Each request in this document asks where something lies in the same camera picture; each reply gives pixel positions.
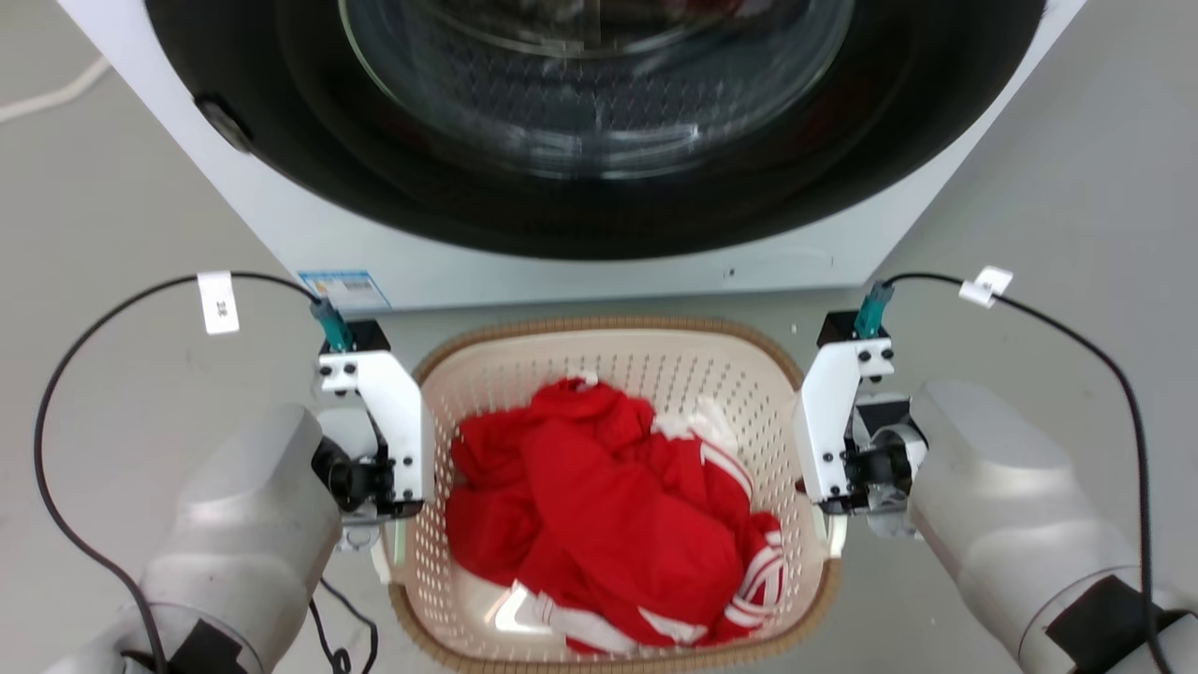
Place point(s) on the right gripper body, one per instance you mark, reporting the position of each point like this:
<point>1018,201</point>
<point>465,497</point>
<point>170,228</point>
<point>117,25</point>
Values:
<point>880,468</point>

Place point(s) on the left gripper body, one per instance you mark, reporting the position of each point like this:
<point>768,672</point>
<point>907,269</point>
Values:
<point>360,482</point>

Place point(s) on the beige perforated laundry basket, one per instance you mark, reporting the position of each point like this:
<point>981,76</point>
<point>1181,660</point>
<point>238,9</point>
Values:
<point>655,363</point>

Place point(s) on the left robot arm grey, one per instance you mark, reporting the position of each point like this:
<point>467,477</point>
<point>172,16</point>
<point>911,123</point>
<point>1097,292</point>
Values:
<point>243,524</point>

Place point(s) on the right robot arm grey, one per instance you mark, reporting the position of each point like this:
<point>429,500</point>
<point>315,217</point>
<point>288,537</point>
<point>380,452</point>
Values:
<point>1001,487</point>

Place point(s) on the blue energy label sticker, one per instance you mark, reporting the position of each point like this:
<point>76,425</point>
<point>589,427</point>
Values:
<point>344,289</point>

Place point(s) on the red garment white stripes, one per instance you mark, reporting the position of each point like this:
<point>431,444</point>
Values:
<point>608,505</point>

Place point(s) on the white washing machine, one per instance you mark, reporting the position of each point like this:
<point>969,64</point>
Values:
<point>580,281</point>

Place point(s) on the black round washer door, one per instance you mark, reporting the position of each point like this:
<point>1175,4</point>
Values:
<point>318,159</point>

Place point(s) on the black door latch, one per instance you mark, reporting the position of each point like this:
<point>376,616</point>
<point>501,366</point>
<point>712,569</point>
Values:
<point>225,122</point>

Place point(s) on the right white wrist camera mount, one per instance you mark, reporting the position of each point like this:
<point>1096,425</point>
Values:
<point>828,421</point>

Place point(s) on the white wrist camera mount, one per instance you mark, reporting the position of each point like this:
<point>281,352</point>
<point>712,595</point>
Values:
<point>828,421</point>
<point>393,412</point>

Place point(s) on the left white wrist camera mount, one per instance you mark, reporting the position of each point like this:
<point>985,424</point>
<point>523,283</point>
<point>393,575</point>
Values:
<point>393,412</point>

